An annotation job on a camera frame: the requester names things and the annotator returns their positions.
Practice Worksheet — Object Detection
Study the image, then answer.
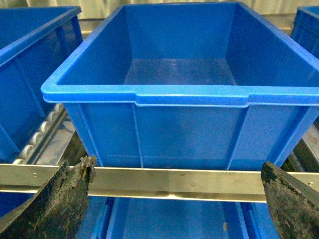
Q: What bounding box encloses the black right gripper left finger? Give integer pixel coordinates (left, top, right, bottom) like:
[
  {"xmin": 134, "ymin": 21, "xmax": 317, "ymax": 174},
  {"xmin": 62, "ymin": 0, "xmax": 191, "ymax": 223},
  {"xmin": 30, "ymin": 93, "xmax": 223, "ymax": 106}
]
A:
[{"xmin": 0, "ymin": 156, "xmax": 96, "ymax": 239}]

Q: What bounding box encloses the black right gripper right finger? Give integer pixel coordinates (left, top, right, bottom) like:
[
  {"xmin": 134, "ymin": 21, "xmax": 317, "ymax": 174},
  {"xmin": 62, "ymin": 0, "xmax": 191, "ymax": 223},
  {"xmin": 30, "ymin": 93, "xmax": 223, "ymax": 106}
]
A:
[{"xmin": 261, "ymin": 161, "xmax": 319, "ymax": 239}]

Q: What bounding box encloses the blue lower middle bin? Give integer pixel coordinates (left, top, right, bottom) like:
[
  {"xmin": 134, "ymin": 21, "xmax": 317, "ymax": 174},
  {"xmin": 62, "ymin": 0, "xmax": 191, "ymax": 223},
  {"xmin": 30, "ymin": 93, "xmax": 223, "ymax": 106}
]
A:
[{"xmin": 91, "ymin": 196, "xmax": 280, "ymax": 239}]

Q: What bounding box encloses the blue lower left bin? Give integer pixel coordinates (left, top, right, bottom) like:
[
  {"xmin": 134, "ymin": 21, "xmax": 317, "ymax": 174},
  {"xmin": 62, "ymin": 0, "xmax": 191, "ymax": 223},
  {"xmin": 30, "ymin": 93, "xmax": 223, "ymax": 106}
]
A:
[{"xmin": 0, "ymin": 192, "xmax": 34, "ymax": 217}]

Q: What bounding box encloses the blue left plastic bin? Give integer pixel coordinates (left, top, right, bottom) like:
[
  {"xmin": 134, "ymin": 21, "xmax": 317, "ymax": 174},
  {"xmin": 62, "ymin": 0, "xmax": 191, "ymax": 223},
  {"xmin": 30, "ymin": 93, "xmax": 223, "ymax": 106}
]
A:
[{"xmin": 0, "ymin": 6, "xmax": 83, "ymax": 163}]

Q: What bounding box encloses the blue plastic bin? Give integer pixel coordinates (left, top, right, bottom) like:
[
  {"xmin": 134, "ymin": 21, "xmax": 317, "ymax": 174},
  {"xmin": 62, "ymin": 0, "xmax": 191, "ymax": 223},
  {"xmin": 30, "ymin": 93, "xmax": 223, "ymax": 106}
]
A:
[
  {"xmin": 290, "ymin": 6, "xmax": 319, "ymax": 58},
  {"xmin": 41, "ymin": 2, "xmax": 319, "ymax": 170},
  {"xmin": 0, "ymin": 6, "xmax": 83, "ymax": 163}
]

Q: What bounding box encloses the blue middle plastic bin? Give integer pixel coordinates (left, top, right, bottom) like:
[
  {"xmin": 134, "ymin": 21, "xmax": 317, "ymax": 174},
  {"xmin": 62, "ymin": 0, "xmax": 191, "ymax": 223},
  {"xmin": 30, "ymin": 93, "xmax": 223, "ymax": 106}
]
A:
[{"xmin": 41, "ymin": 2, "xmax": 319, "ymax": 170}]

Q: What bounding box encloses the blue right plastic bin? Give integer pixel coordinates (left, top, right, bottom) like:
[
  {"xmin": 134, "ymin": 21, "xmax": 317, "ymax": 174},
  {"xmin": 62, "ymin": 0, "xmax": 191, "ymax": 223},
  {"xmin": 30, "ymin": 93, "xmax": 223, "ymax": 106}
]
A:
[{"xmin": 290, "ymin": 6, "xmax": 319, "ymax": 58}]

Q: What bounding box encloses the metal front shelf rail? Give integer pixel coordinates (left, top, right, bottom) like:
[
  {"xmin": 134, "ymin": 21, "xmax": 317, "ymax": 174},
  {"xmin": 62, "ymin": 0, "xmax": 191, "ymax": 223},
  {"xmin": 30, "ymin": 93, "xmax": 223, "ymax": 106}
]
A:
[{"xmin": 0, "ymin": 163, "xmax": 319, "ymax": 203}]

